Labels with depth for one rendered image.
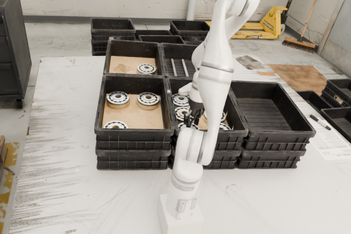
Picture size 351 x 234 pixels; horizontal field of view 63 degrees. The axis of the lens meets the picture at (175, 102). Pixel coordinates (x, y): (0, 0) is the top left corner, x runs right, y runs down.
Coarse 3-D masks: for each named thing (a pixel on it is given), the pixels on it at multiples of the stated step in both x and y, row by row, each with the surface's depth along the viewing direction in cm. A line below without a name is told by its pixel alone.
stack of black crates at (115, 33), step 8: (96, 24) 284; (104, 24) 286; (112, 24) 288; (120, 24) 291; (128, 24) 293; (96, 32) 260; (104, 32) 262; (112, 32) 264; (120, 32) 266; (128, 32) 268; (96, 40) 265; (104, 40) 268; (96, 48) 270; (104, 48) 272
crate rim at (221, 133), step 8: (168, 80) 138; (192, 80) 142; (168, 88) 133; (232, 104) 130; (176, 120) 115; (240, 120) 120; (176, 128) 110; (224, 136) 114; (232, 136) 114; (240, 136) 115
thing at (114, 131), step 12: (168, 96) 128; (168, 108) 120; (96, 120) 109; (96, 132) 105; (108, 132) 105; (120, 132) 106; (132, 132) 107; (144, 132) 107; (156, 132) 108; (168, 132) 109
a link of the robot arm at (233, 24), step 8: (248, 0) 72; (256, 0) 73; (248, 8) 74; (256, 8) 76; (232, 16) 84; (240, 16) 77; (248, 16) 76; (232, 24) 84; (240, 24) 81; (208, 32) 92; (232, 32) 85
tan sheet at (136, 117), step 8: (136, 96) 142; (128, 104) 136; (136, 104) 136; (160, 104) 139; (104, 112) 129; (112, 112) 129; (120, 112) 130; (128, 112) 131; (136, 112) 132; (144, 112) 132; (152, 112) 133; (160, 112) 134; (104, 120) 124; (112, 120) 125; (120, 120) 126; (128, 120) 126; (136, 120) 127; (144, 120) 128; (152, 120) 128; (160, 120) 129; (160, 128) 125
